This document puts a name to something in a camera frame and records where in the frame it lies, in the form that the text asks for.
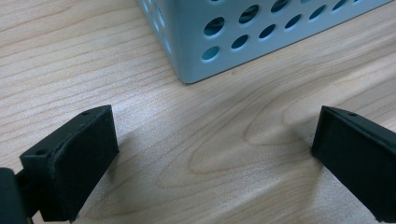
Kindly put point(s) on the grey perforated storage box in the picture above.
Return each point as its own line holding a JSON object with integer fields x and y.
{"x": 246, "y": 31}

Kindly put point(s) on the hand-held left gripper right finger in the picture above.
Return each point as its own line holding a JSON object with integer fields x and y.
{"x": 358, "y": 158}

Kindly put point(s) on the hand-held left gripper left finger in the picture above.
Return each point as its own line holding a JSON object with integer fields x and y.
{"x": 71, "y": 165}

